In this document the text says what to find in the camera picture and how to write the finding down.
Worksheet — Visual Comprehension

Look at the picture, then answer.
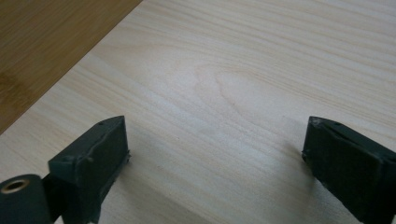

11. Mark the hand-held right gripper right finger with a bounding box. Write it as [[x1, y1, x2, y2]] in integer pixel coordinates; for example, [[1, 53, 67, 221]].
[[301, 116, 396, 224]]

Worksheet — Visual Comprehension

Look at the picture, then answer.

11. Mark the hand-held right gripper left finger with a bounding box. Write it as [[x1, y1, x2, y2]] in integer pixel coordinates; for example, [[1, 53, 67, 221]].
[[48, 115, 131, 224]]

